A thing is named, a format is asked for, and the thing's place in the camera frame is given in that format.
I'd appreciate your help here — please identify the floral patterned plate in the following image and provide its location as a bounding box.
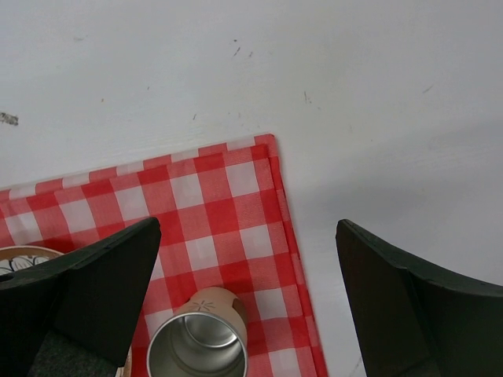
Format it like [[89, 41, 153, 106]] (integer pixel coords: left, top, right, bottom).
[[0, 245, 134, 377]]

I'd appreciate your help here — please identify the red white checkered cloth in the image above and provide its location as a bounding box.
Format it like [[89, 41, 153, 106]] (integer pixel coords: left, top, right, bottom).
[[1, 134, 327, 376]]

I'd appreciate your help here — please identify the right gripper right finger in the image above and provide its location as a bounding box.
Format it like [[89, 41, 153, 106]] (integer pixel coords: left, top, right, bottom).
[[336, 219, 502, 376]]

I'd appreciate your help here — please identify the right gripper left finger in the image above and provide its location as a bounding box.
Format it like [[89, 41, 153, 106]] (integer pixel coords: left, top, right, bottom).
[[1, 218, 161, 376]]

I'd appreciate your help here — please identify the metal cup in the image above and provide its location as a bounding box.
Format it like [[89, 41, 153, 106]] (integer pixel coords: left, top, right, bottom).
[[146, 287, 248, 377]]

